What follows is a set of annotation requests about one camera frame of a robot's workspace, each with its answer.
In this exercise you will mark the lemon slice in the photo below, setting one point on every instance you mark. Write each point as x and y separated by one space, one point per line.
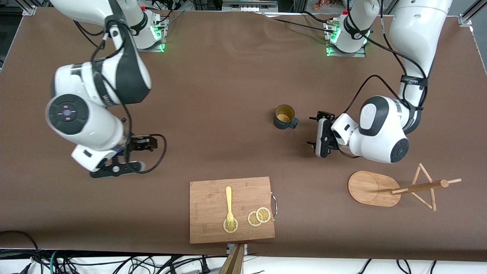
263 214
252 220
233 227

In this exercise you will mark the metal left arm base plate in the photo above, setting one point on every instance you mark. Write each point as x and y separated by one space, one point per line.
363 53

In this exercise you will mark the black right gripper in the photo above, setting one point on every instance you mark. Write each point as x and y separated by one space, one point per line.
136 143

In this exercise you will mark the wooden post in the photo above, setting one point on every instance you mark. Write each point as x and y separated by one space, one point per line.
234 262

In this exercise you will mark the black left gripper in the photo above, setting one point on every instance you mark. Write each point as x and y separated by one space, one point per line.
331 142

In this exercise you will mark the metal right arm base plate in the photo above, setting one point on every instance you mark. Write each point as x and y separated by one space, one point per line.
161 40

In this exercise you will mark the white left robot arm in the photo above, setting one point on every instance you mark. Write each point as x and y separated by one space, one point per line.
380 133

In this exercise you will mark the yellow plastic fork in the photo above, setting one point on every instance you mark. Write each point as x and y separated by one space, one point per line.
228 198

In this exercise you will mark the white power strip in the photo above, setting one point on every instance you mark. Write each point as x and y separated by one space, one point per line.
249 5

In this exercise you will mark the wooden cutting board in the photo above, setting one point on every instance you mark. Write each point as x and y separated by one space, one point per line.
213 205

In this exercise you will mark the wooden mug rack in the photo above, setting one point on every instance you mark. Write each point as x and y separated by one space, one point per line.
371 188

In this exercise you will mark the metal bracket under post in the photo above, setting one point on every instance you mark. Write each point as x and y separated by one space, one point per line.
245 248

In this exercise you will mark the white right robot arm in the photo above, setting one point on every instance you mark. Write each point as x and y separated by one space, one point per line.
95 125

